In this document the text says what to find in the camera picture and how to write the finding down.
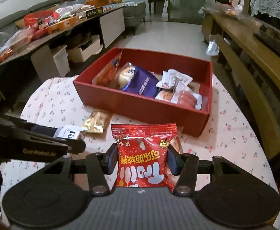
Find white black small snack pack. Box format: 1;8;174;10
53;125;87;140

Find white storage bin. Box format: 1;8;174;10
67;35;103;63

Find silver foil bag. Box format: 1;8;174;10
205;40;219;57

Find pink sausages vacuum pack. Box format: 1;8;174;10
171;81;203;110

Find dark long side table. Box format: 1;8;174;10
0;8;125;107

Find clear plastic bag red snacks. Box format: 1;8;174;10
0;27;36;63

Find grey green sofa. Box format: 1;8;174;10
0;0;146;34

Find wooden tv cabinet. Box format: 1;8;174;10
201;4;280;161

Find pale bread clear pack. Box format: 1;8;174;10
116;62;135;89

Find orange flat box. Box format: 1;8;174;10
47;16;79;34

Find orange brown snack pack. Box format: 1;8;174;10
92;51;122;86

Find blue wafer biscuit pack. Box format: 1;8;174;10
122;65;159;98

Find red candy snack bag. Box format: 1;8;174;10
111;123;177;192

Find gold brown snack bar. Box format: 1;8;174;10
82;109;112;134

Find white snack pouch red seal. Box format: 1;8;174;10
156;69;193;90

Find round cake clear wrapper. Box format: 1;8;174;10
166;136;184;186

